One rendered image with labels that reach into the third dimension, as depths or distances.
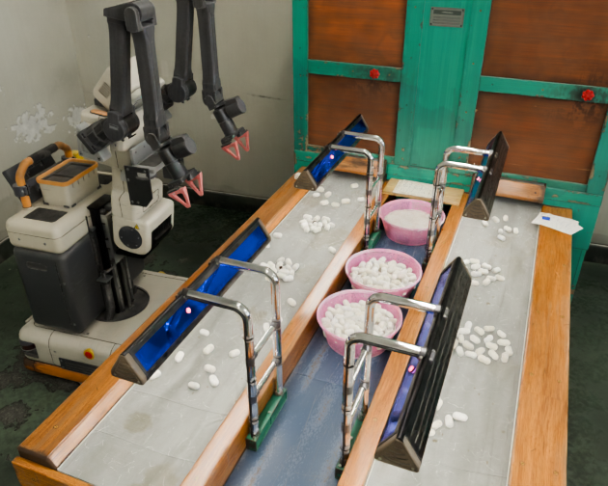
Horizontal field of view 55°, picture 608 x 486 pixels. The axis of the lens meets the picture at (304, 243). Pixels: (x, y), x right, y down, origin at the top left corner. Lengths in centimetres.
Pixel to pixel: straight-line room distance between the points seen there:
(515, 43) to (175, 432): 184
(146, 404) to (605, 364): 218
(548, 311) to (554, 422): 47
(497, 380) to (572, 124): 120
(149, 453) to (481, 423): 83
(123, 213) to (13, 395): 102
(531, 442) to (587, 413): 129
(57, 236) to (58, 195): 20
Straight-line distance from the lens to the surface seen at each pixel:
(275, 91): 370
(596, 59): 251
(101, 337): 267
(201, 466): 146
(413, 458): 107
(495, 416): 165
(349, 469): 144
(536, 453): 156
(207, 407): 162
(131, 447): 157
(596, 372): 307
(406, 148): 267
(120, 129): 202
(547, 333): 192
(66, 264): 249
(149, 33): 191
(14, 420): 284
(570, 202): 268
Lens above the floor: 190
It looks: 31 degrees down
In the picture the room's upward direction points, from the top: straight up
